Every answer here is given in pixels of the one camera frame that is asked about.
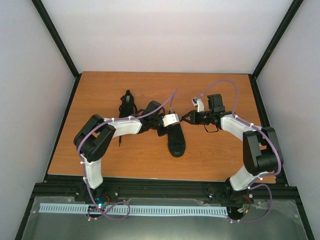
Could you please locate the black sneaker with laces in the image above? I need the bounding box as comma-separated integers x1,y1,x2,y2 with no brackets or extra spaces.
167,122,186,158

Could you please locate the black sneaker one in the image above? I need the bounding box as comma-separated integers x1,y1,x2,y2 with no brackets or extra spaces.
117,89,138,148

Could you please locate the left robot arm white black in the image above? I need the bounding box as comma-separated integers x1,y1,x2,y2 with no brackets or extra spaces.
73,100,166,202

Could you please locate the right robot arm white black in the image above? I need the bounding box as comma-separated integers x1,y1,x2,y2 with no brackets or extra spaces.
182,94,283,203

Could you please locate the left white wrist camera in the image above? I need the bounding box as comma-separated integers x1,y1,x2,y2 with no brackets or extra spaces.
162,113,180,127

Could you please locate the right black corner post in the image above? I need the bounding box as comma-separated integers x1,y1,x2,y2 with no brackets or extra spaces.
251,0,305,78

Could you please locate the black corner post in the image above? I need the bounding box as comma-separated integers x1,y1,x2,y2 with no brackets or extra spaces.
30,0,82,79
251,0,305,78

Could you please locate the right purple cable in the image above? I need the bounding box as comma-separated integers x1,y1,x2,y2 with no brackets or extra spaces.
193,79,283,224

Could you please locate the purple cable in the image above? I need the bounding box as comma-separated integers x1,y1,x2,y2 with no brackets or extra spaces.
76,87,179,221
193,79,283,224

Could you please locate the left black corner post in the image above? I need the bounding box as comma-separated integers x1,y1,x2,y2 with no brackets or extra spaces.
30,0,82,79

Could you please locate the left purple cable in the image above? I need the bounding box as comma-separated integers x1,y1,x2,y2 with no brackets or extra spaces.
76,87,179,221

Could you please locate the grey metal base plate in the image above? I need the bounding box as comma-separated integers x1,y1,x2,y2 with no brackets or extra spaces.
21,197,308,240

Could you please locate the white slotted cable duct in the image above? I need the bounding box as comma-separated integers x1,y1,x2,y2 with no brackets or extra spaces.
38,203,228,218

